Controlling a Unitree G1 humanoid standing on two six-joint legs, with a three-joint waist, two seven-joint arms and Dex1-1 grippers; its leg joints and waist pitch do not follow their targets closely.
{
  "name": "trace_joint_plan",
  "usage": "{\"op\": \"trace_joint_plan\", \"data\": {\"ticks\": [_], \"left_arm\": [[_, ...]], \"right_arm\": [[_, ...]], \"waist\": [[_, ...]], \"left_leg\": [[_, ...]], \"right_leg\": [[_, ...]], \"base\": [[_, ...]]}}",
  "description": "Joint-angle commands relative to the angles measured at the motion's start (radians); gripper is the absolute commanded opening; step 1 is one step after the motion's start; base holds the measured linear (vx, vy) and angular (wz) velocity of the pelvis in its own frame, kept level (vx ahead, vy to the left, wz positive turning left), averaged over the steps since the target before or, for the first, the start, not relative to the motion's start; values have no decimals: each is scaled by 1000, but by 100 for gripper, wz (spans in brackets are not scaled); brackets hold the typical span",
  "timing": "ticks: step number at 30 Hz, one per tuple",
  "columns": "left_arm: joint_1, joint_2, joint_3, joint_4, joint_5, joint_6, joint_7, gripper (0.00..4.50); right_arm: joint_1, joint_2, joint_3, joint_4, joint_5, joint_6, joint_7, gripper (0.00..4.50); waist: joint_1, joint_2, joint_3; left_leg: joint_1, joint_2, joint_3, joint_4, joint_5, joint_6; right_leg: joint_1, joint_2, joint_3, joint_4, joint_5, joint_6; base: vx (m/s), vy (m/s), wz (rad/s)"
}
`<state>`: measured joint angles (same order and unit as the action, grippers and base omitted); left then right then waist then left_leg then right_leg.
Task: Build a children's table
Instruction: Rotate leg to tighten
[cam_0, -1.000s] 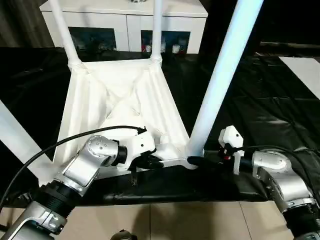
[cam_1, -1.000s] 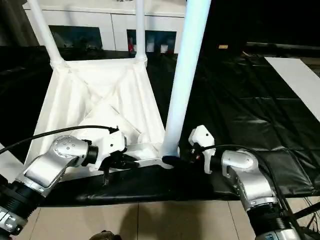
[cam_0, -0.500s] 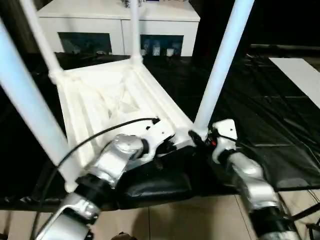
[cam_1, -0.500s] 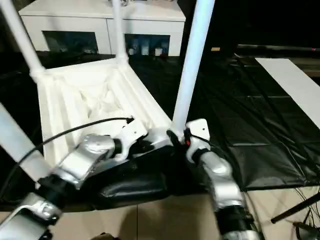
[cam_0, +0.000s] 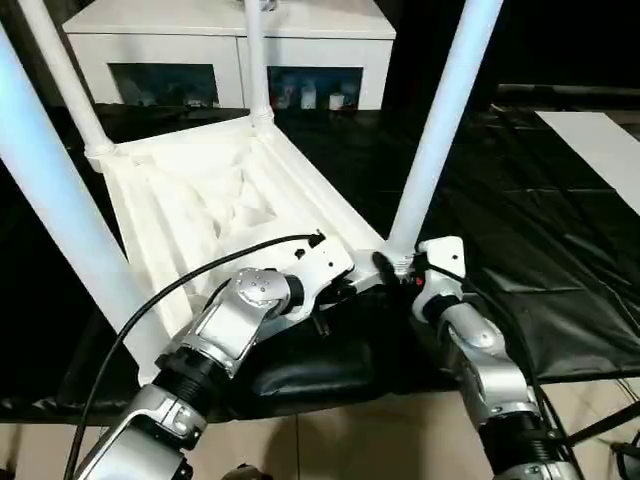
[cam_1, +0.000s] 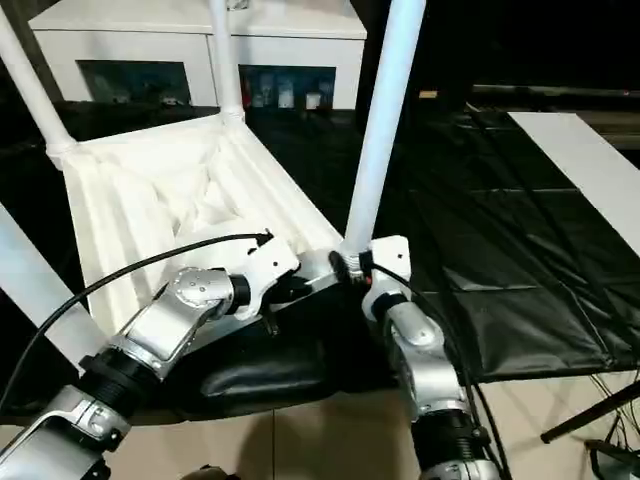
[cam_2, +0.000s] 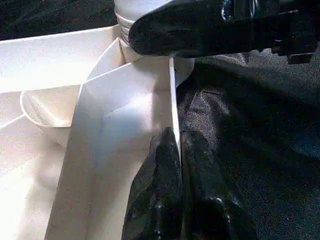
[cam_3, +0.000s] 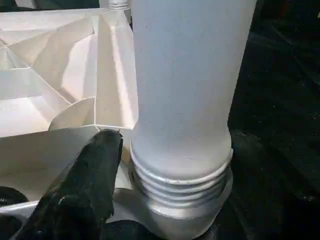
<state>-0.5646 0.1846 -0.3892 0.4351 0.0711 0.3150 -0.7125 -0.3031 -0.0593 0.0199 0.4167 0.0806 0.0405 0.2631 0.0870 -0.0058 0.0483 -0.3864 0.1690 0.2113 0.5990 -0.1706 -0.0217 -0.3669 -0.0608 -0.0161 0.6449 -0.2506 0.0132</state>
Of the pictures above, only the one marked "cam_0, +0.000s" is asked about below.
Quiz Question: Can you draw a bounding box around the white plastic table top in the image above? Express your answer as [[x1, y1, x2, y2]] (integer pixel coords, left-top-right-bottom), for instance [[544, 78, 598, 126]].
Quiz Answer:
[[88, 112, 403, 387]]

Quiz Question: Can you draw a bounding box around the white plastic table leg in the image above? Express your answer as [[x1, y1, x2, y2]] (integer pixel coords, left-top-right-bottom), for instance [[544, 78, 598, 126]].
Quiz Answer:
[[384, 0, 505, 267], [244, 0, 277, 127], [0, 20, 167, 373], [18, 0, 117, 163]]

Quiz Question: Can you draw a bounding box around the black mat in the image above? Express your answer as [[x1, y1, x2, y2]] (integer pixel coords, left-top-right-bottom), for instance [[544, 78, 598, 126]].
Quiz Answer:
[[0, 100, 640, 421]]

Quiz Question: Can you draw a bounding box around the black cabinet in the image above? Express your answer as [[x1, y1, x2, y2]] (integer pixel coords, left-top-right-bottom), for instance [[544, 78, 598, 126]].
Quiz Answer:
[[385, 0, 640, 113]]

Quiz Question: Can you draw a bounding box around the white sideboard with glass doors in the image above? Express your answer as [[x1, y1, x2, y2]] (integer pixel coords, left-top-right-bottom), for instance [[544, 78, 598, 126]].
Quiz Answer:
[[62, 0, 397, 111]]

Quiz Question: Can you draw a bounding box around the grey curtain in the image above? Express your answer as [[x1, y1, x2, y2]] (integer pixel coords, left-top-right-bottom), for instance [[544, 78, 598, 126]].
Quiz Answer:
[[0, 0, 81, 106]]

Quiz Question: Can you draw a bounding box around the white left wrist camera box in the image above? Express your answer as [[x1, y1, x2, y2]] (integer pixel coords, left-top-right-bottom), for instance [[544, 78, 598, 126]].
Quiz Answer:
[[284, 234, 357, 323]]

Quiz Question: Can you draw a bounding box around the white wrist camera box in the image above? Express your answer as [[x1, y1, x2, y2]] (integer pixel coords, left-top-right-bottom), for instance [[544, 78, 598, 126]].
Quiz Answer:
[[410, 236, 467, 323], [284, 234, 357, 323]]

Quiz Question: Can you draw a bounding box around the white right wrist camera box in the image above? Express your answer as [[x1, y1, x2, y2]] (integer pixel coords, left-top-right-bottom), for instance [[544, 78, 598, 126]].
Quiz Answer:
[[410, 236, 467, 323]]

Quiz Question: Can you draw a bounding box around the black metal table frame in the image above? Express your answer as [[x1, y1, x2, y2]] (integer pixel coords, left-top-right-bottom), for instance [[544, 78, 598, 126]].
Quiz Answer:
[[560, 400, 640, 446]]

